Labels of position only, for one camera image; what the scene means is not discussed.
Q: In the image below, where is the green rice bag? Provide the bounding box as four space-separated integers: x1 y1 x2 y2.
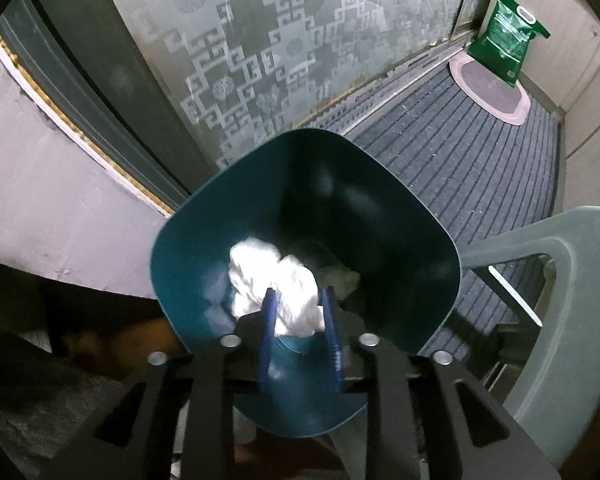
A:
467 0 552 86

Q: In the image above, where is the oval grey floor mat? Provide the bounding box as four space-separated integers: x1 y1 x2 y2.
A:
447 56 532 127

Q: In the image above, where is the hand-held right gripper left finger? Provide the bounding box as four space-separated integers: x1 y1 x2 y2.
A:
42 287 281 480

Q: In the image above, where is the grey green plastic chair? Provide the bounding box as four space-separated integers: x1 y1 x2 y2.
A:
330 206 600 471

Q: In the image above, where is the person's bare leg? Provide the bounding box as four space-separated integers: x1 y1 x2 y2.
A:
62 317 191 378

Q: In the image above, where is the teal plastic bin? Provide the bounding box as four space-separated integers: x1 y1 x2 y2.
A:
150 128 462 438

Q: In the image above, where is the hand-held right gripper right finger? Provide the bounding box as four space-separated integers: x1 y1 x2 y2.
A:
320 286 563 480

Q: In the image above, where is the striped grey floor runner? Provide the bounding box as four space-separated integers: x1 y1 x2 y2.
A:
305 60 563 376

